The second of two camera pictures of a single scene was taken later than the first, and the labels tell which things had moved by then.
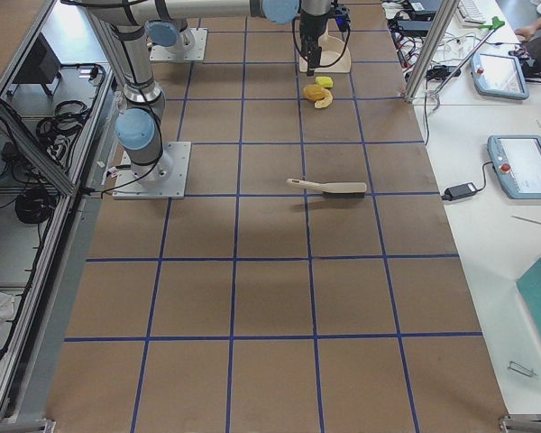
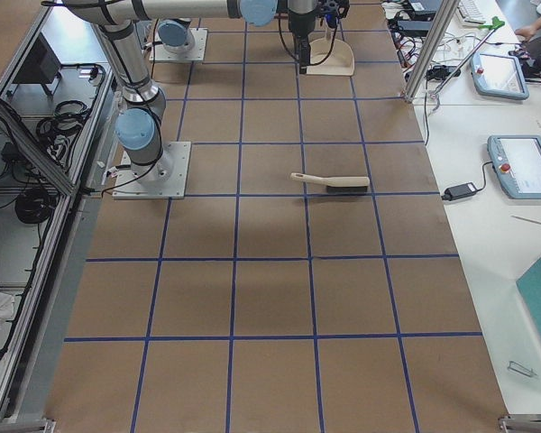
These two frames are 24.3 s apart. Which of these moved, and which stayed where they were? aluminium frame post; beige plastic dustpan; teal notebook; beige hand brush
Moved: beige hand brush
Stayed: aluminium frame post; beige plastic dustpan; teal notebook
